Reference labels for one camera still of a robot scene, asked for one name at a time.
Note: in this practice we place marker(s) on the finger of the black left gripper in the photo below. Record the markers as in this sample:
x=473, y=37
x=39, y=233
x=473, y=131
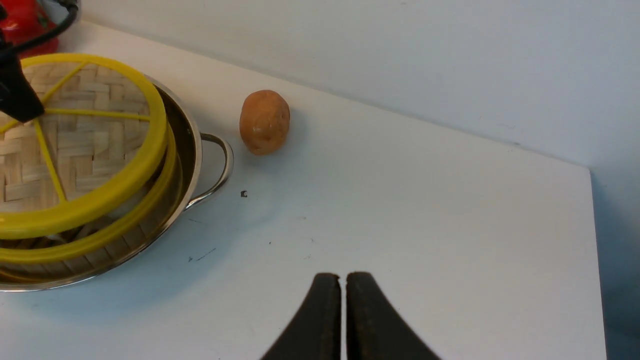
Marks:
x=17, y=98

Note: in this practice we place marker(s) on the yellow bamboo steamer basket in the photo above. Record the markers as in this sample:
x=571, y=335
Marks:
x=86, y=153

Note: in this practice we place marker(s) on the stainless steel pot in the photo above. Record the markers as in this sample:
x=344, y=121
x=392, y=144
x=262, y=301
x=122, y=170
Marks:
x=195, y=165

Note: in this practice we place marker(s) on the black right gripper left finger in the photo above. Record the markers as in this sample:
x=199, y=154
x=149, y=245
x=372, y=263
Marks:
x=314, y=333

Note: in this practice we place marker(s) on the yellow woven steamer lid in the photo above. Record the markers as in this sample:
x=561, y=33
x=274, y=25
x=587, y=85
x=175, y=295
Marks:
x=74, y=85

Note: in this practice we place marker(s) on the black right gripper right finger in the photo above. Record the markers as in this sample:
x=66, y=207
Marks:
x=374, y=329

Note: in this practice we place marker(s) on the brown plastic potato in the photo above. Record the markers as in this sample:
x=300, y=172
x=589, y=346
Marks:
x=264, y=122

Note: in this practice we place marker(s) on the red plastic bell pepper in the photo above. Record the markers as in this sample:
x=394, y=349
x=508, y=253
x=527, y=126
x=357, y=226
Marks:
x=22, y=20

